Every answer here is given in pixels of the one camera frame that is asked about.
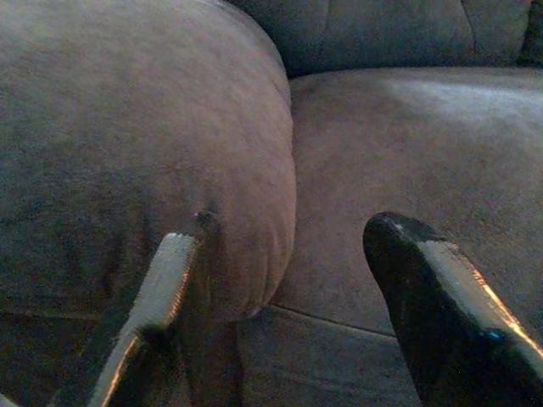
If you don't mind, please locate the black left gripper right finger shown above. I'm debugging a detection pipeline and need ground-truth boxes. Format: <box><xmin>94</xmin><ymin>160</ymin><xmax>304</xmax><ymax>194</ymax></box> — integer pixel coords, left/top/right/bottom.
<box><xmin>363</xmin><ymin>211</ymin><xmax>543</xmax><ymax>407</ymax></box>

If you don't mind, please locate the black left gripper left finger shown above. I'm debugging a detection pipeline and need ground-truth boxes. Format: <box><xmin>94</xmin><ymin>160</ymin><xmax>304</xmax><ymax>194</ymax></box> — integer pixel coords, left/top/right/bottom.
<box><xmin>48</xmin><ymin>231</ymin><xmax>204</xmax><ymax>407</ymax></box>

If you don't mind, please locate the grey fabric sofa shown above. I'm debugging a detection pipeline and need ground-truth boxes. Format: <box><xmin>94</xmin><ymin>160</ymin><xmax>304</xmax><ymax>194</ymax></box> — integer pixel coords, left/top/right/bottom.
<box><xmin>0</xmin><ymin>0</ymin><xmax>543</xmax><ymax>407</ymax></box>

